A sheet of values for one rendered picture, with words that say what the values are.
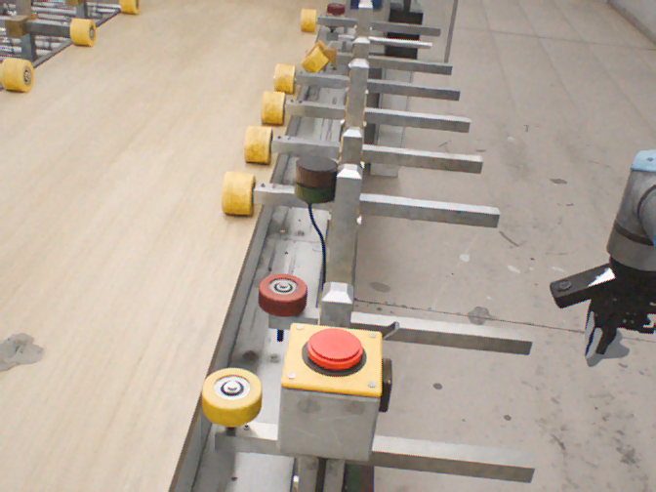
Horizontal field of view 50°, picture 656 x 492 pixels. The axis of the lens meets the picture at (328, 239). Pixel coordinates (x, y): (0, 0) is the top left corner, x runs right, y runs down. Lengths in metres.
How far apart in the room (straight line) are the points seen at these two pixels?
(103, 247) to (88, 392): 0.37
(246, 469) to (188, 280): 0.33
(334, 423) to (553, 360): 2.18
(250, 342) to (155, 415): 0.59
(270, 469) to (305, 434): 0.72
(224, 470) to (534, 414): 1.38
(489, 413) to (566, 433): 0.24
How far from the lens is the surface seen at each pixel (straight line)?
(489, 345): 1.20
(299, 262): 1.76
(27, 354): 1.05
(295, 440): 0.53
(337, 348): 0.51
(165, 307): 1.11
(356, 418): 0.51
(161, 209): 1.39
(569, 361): 2.69
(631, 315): 1.21
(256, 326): 1.54
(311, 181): 0.98
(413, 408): 2.31
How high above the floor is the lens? 1.55
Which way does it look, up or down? 30 degrees down
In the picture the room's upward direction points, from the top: 5 degrees clockwise
